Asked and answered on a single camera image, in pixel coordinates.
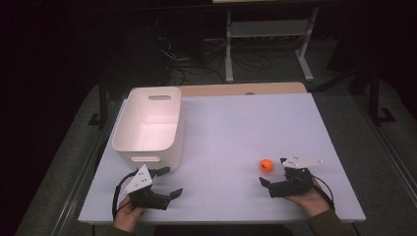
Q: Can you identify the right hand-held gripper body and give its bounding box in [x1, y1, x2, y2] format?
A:
[268, 151, 325, 199]

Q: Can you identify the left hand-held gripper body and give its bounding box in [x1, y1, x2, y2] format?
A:
[122, 164, 171, 211]

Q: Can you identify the orange ball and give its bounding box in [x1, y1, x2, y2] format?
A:
[259, 158, 274, 174]

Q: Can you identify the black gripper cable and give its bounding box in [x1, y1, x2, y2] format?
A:
[111, 169, 140, 220]
[313, 176, 335, 210]

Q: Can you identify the white plastic bin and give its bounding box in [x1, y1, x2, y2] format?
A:
[111, 86, 186, 172]

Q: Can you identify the grey metal desk frame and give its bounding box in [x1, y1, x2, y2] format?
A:
[223, 6, 320, 84]

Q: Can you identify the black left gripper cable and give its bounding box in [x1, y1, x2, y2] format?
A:
[111, 169, 140, 220]

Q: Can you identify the tangle of floor cables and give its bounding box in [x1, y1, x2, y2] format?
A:
[156, 19, 296, 87]

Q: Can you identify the black metal stand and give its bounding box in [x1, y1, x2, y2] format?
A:
[88, 78, 110, 130]
[367, 67, 396, 126]

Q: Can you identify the person's right hand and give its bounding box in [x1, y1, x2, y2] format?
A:
[284, 179, 331, 218]

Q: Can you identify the person's left hand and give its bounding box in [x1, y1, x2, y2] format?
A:
[112, 196, 146, 234]

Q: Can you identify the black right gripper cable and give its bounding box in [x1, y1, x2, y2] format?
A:
[313, 176, 335, 210]

